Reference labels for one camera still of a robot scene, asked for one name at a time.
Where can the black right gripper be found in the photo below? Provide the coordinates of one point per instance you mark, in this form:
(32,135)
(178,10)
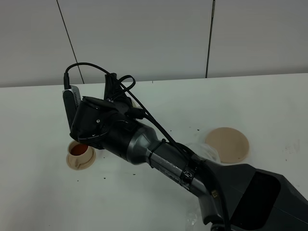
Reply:
(102,124)

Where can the beige teapot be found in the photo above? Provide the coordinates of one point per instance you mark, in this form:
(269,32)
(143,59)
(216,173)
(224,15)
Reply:
(134,104)

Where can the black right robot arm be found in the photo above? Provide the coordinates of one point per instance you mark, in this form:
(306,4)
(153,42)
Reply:
(231,198)

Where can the beige round teapot tray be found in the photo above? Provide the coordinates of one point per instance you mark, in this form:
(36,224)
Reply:
(231,145)

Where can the beige near teacup with saucer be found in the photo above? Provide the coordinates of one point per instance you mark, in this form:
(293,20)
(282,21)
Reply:
(80,156)

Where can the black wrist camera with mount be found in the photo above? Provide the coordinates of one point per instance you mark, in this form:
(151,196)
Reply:
(72,99)

